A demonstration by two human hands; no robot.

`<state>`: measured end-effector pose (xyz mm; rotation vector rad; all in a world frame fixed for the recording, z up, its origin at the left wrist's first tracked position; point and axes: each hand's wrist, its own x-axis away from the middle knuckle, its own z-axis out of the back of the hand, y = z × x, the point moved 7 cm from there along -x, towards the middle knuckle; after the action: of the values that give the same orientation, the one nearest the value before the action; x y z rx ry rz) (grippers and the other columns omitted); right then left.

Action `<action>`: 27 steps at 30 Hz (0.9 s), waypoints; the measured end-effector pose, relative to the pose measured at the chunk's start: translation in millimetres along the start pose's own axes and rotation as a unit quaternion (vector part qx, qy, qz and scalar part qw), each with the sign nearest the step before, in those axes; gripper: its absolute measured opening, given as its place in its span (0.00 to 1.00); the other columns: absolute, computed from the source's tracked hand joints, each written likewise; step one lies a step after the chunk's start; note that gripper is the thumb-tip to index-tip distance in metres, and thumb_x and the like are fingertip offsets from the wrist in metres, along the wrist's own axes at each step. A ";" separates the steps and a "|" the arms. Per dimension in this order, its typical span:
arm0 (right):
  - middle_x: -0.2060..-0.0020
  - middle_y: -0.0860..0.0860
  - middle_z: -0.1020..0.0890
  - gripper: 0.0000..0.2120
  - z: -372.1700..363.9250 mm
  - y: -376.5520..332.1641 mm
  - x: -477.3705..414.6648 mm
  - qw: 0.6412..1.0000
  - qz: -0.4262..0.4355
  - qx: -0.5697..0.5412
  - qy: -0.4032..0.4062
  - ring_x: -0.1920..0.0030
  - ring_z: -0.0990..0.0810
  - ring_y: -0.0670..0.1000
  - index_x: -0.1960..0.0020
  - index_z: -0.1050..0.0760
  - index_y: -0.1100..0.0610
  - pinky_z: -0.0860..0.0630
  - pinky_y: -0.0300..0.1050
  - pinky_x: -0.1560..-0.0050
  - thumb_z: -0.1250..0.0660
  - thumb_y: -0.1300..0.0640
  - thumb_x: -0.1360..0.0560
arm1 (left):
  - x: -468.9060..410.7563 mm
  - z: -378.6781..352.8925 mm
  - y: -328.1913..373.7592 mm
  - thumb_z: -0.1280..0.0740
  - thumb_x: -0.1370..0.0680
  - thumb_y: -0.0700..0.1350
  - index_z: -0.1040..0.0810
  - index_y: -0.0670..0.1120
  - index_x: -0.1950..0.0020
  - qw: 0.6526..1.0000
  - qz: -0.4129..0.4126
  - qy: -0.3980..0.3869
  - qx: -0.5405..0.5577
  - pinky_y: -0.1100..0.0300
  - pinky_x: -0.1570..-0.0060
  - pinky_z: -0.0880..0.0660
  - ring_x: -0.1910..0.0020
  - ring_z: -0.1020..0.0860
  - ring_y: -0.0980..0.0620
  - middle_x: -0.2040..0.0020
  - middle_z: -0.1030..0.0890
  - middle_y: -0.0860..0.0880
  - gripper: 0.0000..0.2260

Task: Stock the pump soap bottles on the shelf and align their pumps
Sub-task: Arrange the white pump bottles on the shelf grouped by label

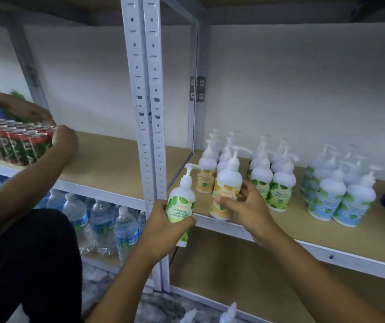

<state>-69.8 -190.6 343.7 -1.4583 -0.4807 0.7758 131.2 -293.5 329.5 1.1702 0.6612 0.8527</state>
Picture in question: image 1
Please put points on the person's left hand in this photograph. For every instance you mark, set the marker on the person's left hand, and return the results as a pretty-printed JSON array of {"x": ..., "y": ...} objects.
[{"x": 160, "y": 235}]

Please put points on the group of green-label pump dispensers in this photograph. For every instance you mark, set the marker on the group of green-label pump dispensers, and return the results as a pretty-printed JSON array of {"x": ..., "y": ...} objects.
[{"x": 281, "y": 190}]

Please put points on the person's left forearm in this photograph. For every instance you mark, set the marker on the person's left forearm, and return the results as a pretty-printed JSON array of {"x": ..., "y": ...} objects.
[{"x": 125, "y": 289}]

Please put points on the white metal shelving rack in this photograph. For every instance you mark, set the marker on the white metal shelving rack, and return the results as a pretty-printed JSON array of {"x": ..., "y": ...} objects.
[
  {"x": 330, "y": 238},
  {"x": 111, "y": 161}
]

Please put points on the row of red green cans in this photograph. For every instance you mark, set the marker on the row of red green cans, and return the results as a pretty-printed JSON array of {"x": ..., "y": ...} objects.
[{"x": 14, "y": 142}]

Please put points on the group of orange-label pump dispensers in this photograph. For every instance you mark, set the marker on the group of orange-label pump dispensers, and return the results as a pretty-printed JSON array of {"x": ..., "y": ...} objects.
[{"x": 207, "y": 176}]

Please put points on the group of blue-label pump dispensers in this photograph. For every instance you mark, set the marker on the group of blue-label pump dispensers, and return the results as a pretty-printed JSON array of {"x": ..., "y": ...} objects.
[{"x": 327, "y": 198}]

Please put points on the orange print soap pump bottle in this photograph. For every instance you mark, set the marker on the orange print soap pump bottle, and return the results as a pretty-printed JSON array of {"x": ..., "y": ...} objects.
[{"x": 227, "y": 179}]

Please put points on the group of clear water bottles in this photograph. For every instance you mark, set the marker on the group of clear water bottles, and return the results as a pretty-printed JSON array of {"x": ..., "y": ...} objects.
[{"x": 78, "y": 218}]

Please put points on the person's right thumb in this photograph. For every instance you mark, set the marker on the person's right thumb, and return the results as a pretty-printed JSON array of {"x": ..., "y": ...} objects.
[{"x": 226, "y": 202}]

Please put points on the person's left thumb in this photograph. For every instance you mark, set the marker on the person's left thumb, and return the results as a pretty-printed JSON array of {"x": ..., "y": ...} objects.
[{"x": 185, "y": 224}]

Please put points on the another person's forearm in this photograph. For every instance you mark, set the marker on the another person's forearm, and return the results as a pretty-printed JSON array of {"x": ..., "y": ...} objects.
[{"x": 14, "y": 195}]

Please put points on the person's right forearm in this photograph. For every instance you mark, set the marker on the person's right forearm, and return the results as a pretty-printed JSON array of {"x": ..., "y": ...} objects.
[{"x": 313, "y": 282}]

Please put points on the green leaf soap pump bottle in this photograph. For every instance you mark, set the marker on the green leaf soap pump bottle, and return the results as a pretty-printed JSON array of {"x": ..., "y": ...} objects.
[{"x": 179, "y": 201}]

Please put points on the person's right hand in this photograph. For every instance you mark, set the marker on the person's right hand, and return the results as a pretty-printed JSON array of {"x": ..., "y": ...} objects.
[{"x": 253, "y": 215}]

